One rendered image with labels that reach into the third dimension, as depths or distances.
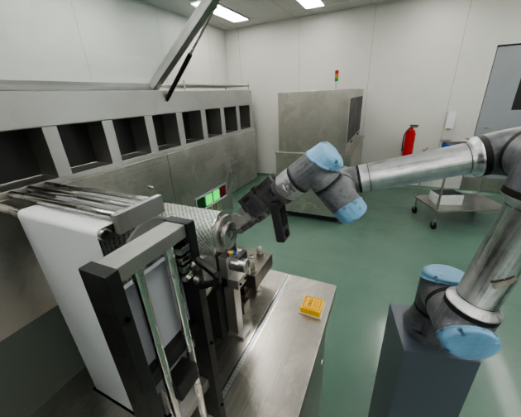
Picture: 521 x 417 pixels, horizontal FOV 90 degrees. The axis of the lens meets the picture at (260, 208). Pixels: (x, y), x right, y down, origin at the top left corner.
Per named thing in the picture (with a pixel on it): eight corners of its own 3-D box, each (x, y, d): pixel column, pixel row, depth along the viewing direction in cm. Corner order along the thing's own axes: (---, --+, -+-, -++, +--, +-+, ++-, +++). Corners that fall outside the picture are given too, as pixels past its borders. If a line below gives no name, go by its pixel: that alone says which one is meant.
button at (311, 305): (319, 318, 91) (319, 313, 90) (299, 312, 94) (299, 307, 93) (323, 304, 97) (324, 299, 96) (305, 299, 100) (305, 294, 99)
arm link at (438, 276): (451, 294, 85) (461, 260, 79) (470, 328, 73) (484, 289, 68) (409, 289, 88) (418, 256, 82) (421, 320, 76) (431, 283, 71)
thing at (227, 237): (222, 232, 72) (235, 217, 77) (216, 232, 73) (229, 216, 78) (227, 252, 76) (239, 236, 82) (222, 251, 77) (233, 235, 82)
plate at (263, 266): (255, 289, 95) (255, 276, 93) (171, 266, 112) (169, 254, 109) (272, 266, 109) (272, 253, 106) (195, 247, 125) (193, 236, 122)
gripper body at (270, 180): (248, 193, 76) (277, 170, 69) (266, 216, 76) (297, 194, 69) (235, 203, 70) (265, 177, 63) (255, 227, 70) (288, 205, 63)
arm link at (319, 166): (345, 174, 55) (320, 142, 54) (305, 200, 61) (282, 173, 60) (348, 162, 61) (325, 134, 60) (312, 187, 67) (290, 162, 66)
